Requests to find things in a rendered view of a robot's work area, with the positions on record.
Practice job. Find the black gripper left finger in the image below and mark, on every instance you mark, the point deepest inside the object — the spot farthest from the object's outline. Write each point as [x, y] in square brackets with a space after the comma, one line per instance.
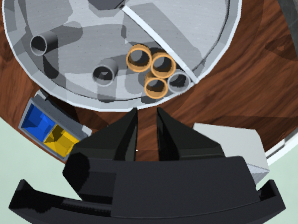
[111, 141]

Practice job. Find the bronze bushing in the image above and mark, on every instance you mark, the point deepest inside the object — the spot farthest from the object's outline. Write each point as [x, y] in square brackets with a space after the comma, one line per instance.
[139, 67]
[166, 72]
[157, 92]

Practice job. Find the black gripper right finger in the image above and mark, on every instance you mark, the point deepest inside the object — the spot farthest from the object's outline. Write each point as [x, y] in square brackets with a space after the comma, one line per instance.
[183, 142]

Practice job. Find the steel bushing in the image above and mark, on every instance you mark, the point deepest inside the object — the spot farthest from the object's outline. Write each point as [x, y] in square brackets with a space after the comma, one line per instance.
[181, 86]
[99, 78]
[37, 45]

